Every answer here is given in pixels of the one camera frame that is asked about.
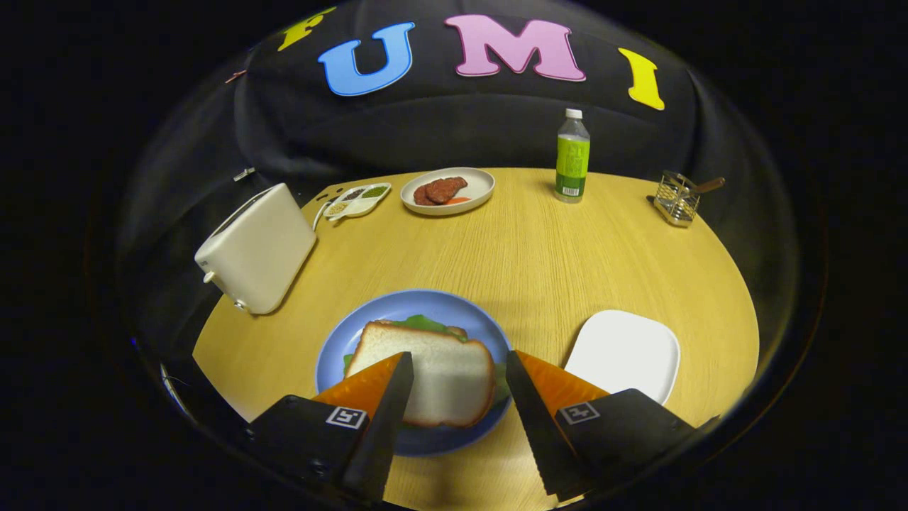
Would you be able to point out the red cloth clip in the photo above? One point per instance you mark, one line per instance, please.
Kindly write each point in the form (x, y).
(236, 74)

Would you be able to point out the brown meat patties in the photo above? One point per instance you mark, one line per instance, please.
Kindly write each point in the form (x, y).
(440, 190)

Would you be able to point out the white divided condiment dish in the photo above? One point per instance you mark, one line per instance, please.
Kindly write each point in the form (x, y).
(358, 202)

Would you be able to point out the silver cloth clip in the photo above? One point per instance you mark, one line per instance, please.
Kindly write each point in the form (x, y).
(245, 173)

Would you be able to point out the green labelled drink bottle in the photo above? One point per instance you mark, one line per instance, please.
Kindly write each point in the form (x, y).
(572, 167)

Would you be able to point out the green lettuce leaf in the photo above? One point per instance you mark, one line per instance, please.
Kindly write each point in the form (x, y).
(425, 324)

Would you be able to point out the orange carrot slice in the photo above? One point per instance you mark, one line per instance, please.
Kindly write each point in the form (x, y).
(459, 201)

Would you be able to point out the black backdrop cloth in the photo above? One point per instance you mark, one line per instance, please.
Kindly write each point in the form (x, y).
(461, 128)

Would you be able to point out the white toaster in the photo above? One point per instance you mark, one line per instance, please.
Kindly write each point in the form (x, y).
(259, 245)

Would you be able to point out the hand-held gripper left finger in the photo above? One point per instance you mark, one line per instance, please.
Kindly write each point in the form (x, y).
(386, 433)

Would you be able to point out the blue plate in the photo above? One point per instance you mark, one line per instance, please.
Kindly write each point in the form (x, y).
(411, 305)

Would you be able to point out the round white plate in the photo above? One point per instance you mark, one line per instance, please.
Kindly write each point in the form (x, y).
(479, 186)

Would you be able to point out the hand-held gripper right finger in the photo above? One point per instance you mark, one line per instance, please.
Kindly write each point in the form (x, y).
(535, 433)

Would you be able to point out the white bread slice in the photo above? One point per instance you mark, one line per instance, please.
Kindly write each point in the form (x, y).
(447, 383)

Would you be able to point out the square white plate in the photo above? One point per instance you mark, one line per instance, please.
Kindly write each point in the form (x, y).
(624, 355)

